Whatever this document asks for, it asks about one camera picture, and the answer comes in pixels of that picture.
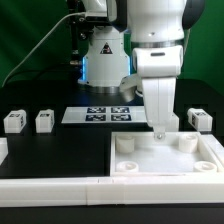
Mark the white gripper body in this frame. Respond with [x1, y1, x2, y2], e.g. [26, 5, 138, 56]
[132, 45, 183, 128]

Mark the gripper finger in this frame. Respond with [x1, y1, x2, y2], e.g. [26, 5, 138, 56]
[153, 126, 165, 140]

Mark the white square tabletop tray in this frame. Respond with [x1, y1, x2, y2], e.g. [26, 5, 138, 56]
[110, 132, 224, 176]

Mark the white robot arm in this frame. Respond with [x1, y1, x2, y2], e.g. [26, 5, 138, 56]
[82, 0, 205, 140]

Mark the white U-shaped fence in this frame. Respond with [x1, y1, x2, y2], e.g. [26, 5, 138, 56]
[0, 134, 224, 208]

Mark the white tag sheet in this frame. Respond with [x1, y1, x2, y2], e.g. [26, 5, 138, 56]
[62, 106, 146, 124]

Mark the black camera stand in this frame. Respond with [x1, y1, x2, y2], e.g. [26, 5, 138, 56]
[66, 0, 85, 76]

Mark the white cable left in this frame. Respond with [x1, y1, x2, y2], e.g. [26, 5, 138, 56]
[1, 11, 87, 88]

